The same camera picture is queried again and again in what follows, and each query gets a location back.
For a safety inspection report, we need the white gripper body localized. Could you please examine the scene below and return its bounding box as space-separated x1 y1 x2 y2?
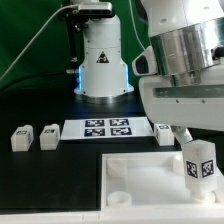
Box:
132 46 224 131

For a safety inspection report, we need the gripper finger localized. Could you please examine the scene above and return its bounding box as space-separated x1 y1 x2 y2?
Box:
171 126 193 146

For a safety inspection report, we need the white square tabletop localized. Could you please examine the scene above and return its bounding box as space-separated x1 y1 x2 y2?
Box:
101 151 224 219

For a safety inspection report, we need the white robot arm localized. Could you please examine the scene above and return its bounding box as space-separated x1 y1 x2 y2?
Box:
71 0 224 135

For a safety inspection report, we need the white sheet with tags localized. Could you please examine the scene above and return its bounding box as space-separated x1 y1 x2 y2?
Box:
61 117 153 140

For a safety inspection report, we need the black cable on table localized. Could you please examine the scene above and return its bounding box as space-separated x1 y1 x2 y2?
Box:
0 71 75 94

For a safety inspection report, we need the grey camera on mount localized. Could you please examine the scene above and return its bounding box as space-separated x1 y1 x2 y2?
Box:
78 2 112 16

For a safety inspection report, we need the grey camera cable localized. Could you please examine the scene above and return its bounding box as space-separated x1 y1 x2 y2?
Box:
0 4 80 83

